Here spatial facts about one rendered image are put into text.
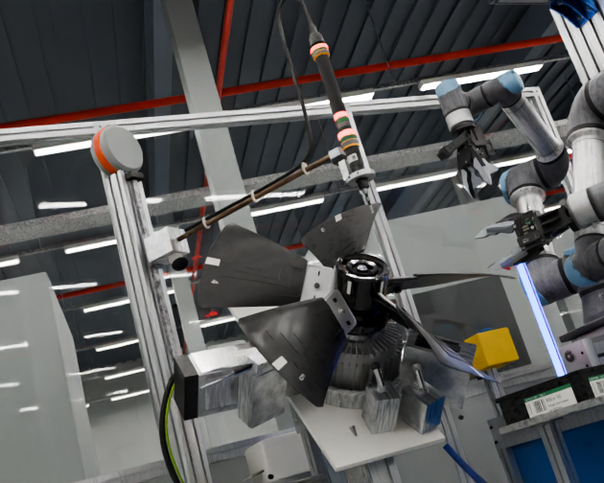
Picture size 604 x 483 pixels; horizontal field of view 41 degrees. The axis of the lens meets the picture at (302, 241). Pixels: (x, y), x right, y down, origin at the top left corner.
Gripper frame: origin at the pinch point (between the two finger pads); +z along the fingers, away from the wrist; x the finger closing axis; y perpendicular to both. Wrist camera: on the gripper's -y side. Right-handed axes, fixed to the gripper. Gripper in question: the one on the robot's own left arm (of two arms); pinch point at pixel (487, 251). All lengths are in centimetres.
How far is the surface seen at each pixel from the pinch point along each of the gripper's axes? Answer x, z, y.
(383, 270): -3.7, 19.6, 11.7
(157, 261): -33, 86, -1
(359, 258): -8.5, 24.4, 10.4
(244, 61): -401, 371, -659
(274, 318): 0, 33, 38
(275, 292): -7.7, 42.2, 19.5
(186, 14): -334, 274, -392
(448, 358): 18.7, 7.1, 27.4
